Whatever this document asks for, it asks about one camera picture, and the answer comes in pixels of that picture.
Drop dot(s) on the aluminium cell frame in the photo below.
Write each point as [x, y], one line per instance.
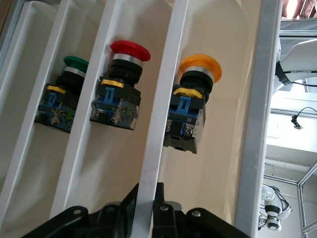
[305, 198]

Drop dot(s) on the white drawer with green button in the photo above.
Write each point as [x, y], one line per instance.
[26, 124]

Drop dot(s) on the white drawer with yellow button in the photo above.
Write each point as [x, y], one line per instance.
[164, 99]

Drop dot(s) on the green mushroom push button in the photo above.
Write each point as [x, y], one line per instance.
[59, 104]

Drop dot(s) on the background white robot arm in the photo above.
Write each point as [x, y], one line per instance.
[272, 210]

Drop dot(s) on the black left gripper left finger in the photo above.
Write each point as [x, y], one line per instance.
[99, 223]

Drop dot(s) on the empty white drawer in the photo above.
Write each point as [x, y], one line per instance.
[27, 49]

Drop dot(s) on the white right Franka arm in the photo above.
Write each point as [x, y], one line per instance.
[297, 57]

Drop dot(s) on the white drawer cabinet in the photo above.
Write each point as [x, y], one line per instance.
[258, 124]

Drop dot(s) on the yellow mushroom push button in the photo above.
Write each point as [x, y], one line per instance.
[188, 111]

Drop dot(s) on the red mushroom push button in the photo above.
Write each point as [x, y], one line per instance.
[116, 99]

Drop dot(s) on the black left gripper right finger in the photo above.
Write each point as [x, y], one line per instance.
[178, 223]

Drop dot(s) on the white drawer with red button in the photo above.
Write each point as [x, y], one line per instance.
[76, 148]

